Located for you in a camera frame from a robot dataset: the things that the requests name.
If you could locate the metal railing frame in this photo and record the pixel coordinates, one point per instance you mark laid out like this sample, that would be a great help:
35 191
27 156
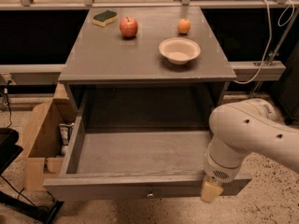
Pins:
124 3

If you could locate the grey top drawer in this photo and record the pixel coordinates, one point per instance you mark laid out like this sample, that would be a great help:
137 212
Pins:
135 143

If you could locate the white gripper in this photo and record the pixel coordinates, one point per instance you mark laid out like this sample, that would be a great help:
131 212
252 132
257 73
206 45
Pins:
217 171

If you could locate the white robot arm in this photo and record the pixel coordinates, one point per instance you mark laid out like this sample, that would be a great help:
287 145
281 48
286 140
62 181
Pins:
239 129

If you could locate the grey drawer cabinet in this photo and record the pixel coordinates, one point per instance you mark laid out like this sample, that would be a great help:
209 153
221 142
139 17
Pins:
128 84

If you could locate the white bowl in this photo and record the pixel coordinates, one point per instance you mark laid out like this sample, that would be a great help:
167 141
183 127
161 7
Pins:
179 50

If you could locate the red apple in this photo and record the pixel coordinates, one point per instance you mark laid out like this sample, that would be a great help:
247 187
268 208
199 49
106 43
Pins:
128 27

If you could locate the orange fruit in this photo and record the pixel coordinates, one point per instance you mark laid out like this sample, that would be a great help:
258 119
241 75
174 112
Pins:
184 26

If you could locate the green yellow sponge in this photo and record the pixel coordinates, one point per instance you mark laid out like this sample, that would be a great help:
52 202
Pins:
105 18

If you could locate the snack packages in box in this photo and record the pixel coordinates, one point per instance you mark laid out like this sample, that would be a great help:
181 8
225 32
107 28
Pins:
65 132

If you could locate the cardboard box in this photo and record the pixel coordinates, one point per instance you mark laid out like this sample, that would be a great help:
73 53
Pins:
42 140

